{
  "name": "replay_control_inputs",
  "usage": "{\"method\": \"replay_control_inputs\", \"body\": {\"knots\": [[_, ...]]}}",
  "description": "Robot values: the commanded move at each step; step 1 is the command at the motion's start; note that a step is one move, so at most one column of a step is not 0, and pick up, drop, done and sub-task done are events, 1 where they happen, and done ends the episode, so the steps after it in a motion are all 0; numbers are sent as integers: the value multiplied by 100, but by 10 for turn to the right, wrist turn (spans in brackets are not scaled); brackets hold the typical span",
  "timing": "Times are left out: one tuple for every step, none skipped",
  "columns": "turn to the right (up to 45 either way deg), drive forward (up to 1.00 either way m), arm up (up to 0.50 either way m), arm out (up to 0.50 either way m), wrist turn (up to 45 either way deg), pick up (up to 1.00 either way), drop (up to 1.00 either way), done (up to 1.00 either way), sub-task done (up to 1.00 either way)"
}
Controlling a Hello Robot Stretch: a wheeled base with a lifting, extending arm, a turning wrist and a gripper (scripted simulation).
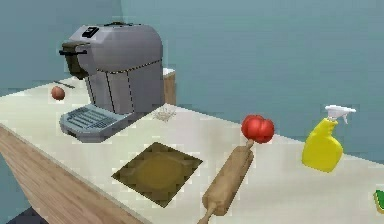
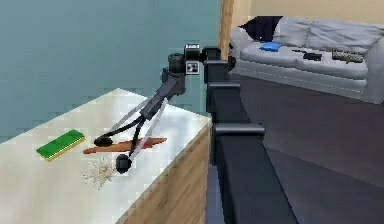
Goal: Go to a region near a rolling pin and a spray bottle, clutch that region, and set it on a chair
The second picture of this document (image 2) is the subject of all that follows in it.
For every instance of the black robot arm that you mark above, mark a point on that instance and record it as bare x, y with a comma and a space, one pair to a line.
233, 140

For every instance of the black remote control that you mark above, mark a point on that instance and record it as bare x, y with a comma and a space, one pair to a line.
310, 55

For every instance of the blue cloth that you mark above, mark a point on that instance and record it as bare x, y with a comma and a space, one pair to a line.
270, 46

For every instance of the grey sofa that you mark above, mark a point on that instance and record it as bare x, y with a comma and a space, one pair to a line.
310, 60

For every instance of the dark blue cushion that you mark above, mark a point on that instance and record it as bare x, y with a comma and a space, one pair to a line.
263, 27

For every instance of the mottled olive remote control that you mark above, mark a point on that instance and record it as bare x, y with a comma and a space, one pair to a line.
347, 56

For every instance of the pale spiky cluster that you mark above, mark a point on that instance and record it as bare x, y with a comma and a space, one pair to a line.
100, 172

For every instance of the green book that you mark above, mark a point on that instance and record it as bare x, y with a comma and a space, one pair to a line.
60, 144

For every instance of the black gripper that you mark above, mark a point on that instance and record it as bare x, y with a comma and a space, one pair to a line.
174, 76

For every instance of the wooden cabinet with white top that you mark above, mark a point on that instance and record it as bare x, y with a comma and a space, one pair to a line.
100, 166

